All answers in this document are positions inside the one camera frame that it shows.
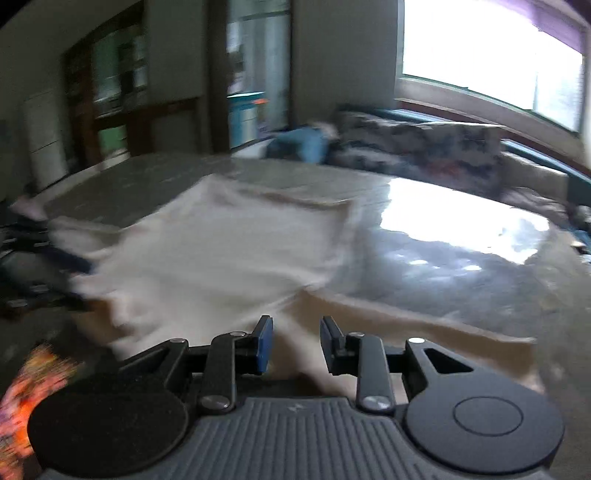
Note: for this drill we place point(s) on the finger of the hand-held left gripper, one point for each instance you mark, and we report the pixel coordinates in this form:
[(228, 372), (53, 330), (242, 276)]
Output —
[(55, 251), (41, 295)]

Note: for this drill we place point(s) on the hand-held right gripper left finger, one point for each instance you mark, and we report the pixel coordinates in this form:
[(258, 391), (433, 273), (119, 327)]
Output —
[(264, 344)]

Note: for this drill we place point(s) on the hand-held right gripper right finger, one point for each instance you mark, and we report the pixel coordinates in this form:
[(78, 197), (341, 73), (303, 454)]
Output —
[(328, 344)]

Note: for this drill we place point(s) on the white garment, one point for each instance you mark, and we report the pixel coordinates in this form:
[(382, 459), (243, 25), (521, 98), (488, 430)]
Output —
[(207, 254)]

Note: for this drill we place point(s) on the orange patterned cloth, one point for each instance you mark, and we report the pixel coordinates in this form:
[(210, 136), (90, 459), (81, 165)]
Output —
[(32, 401)]

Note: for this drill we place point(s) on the white refrigerator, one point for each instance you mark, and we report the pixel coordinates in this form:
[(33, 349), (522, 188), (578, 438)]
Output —
[(46, 138)]

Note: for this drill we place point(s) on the dark wooden shelf unit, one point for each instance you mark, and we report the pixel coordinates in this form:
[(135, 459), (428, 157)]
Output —
[(138, 120)]

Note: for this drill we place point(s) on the blue folded blanket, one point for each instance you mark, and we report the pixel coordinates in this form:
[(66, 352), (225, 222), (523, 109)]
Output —
[(298, 145)]

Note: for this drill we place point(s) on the butterfly print cushion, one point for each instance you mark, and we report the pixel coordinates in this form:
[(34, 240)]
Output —
[(415, 147)]

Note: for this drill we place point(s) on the blue white cabinet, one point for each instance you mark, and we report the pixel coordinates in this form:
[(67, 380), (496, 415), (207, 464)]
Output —
[(244, 120)]

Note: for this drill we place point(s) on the beige pillow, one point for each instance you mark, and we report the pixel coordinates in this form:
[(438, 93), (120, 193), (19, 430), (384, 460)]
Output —
[(535, 180)]

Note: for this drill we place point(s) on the green framed window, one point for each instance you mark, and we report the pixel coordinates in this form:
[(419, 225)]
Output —
[(461, 46)]

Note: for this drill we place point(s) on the purple curtain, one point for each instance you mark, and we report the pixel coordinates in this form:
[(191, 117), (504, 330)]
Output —
[(554, 21)]

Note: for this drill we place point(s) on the dark wooden door frame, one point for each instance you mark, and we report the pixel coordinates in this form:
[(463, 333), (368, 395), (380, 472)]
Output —
[(217, 78)]

